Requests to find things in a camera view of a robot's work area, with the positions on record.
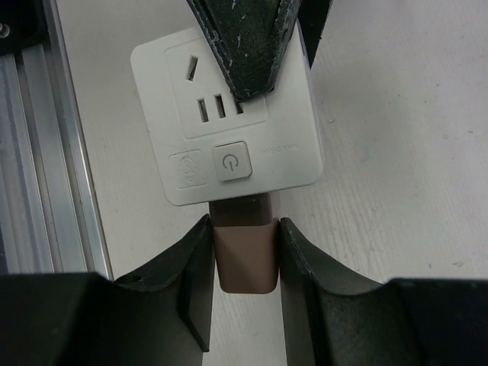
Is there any white power strip socket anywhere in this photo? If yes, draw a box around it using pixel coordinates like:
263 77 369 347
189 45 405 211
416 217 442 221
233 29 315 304
130 28 323 206

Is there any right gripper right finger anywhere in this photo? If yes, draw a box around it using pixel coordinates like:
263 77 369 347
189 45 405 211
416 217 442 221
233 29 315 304
279 218 389 365

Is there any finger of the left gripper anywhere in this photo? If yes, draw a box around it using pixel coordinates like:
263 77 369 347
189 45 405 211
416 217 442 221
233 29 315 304
188 0 301 102
297 0 333 66

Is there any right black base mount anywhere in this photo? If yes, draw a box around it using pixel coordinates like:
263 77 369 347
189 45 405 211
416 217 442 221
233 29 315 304
0 0 48 56

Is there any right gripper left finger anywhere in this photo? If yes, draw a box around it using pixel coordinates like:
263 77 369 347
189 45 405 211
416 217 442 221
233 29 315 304
110 215 214 365

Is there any pink plug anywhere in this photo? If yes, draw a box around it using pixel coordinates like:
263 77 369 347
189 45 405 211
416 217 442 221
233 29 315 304
209 193 278 294

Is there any aluminium front rail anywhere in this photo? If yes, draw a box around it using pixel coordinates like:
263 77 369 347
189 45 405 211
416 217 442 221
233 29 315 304
1 1 113 278

